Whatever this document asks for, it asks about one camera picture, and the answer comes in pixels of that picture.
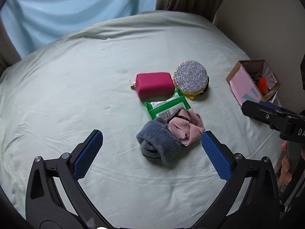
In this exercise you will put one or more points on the cardboard box with pink lining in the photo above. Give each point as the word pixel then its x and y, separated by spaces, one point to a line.
pixel 245 85

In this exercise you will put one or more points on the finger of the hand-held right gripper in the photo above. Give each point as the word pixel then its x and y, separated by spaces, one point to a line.
pixel 270 105
pixel 259 115

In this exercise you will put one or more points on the grey fuzzy sock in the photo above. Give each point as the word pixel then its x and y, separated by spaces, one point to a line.
pixel 158 143

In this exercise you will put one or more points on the pale green bed sheet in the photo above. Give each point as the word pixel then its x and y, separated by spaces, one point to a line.
pixel 71 88

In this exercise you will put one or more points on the light blue sheer curtain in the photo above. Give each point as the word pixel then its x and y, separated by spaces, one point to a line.
pixel 71 7

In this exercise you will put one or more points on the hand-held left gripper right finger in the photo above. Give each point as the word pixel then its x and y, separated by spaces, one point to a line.
pixel 215 158

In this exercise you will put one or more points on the green wet wipes packet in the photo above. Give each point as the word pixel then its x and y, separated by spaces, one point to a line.
pixel 166 106

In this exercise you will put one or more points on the magenta zip pouch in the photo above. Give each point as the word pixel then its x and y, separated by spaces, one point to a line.
pixel 154 84

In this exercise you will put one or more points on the person's right hand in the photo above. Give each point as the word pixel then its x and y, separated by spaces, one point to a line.
pixel 284 168

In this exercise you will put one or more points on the pink crumpled cloth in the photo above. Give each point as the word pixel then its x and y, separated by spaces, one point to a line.
pixel 188 130

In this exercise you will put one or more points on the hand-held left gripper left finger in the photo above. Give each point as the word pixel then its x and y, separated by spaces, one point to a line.
pixel 88 153

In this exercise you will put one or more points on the orange pompom item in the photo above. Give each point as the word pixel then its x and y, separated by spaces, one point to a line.
pixel 262 81

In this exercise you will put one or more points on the round silver glitter case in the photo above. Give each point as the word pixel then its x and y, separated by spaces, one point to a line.
pixel 190 76

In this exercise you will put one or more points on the yellow and black soft toy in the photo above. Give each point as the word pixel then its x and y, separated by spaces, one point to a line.
pixel 193 95

